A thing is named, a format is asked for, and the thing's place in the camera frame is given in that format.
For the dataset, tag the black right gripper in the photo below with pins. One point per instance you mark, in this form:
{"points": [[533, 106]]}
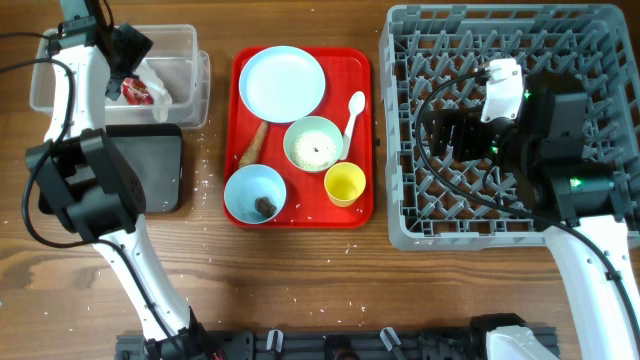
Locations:
{"points": [[466, 122]]}

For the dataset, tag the red snack wrapper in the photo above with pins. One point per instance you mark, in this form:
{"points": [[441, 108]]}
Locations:
{"points": [[136, 92]]}

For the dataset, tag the black waste tray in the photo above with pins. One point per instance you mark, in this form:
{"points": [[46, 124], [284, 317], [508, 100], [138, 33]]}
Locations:
{"points": [[150, 165]]}

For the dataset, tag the light blue plate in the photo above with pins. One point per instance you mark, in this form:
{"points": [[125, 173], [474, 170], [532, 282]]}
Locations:
{"points": [[282, 84]]}

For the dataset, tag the light blue bowl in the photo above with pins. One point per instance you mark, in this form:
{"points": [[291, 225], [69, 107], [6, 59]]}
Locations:
{"points": [[248, 185]]}

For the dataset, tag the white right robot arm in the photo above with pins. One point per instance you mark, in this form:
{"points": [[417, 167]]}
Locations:
{"points": [[531, 127]]}

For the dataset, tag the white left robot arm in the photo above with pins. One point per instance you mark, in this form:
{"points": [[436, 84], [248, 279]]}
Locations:
{"points": [[170, 327]]}

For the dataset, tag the red serving tray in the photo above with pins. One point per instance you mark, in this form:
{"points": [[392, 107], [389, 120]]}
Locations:
{"points": [[307, 204]]}

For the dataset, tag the brown carrot stick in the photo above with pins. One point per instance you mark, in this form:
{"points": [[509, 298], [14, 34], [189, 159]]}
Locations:
{"points": [[253, 151]]}

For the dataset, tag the grey dishwasher rack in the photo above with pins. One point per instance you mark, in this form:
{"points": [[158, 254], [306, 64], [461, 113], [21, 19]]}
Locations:
{"points": [[443, 205]]}

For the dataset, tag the clear plastic waste bin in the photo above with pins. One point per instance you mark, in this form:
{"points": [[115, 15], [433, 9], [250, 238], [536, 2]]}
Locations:
{"points": [[170, 50]]}

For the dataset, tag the yellow cup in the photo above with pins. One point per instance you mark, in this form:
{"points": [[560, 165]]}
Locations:
{"points": [[344, 183]]}

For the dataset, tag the dark brown food lump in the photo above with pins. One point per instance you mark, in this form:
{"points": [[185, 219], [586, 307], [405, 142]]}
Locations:
{"points": [[265, 207]]}

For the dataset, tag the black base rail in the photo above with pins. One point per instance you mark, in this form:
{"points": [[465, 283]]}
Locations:
{"points": [[442, 343]]}

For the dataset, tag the crumpled white tissue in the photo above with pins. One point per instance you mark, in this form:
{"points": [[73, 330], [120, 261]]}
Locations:
{"points": [[162, 97]]}

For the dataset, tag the green bowl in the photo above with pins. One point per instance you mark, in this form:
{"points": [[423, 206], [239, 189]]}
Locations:
{"points": [[312, 123]]}

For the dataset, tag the white rice pile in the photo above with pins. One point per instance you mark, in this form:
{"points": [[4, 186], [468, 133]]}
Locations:
{"points": [[313, 151]]}

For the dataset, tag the white plastic spoon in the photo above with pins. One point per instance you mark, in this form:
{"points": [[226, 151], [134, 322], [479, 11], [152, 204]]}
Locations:
{"points": [[356, 106]]}

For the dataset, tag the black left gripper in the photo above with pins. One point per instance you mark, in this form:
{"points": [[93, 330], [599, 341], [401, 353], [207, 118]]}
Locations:
{"points": [[132, 47]]}

